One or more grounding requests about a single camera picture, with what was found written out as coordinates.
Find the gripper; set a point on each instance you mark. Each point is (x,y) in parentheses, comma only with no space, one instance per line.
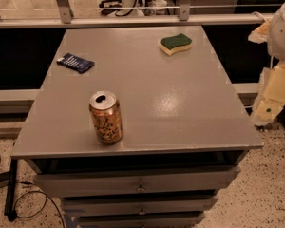
(282,37)

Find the green and yellow sponge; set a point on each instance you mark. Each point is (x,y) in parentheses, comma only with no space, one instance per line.
(174,44)

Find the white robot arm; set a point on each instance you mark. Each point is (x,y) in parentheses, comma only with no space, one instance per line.
(276,35)

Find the grey drawer cabinet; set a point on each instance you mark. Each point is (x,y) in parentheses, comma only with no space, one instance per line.
(178,111)

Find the orange LaCroix soda can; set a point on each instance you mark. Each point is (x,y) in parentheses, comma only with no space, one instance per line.
(105,112)

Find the bottom grey drawer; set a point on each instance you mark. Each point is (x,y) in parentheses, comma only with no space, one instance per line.
(144,221)

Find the grey drawer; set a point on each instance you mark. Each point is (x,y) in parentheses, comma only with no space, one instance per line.
(138,206)
(144,221)
(137,181)

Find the dark blue snack packet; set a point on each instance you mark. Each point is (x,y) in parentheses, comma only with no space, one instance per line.
(75,63)

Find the top grey drawer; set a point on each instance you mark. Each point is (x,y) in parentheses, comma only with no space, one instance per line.
(137,181)

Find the middle grey drawer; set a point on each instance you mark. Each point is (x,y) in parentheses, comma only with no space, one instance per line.
(138,206)

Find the black metal stand leg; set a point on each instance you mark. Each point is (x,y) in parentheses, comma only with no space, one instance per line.
(9,211)

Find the metal railing frame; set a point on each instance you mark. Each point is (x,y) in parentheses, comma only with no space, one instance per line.
(47,14)

